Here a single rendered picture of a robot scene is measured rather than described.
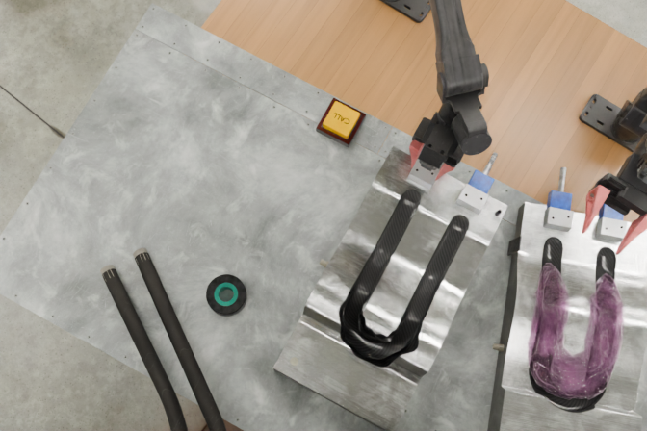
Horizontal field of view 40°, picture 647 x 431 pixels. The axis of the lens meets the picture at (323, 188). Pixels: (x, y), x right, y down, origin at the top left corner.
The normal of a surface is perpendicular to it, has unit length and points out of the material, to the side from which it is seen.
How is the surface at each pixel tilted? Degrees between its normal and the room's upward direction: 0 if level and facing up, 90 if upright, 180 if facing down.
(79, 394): 1
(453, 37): 22
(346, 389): 0
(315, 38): 0
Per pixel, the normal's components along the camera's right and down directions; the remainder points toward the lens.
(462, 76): 0.11, 0.12
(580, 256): 0.03, -0.25
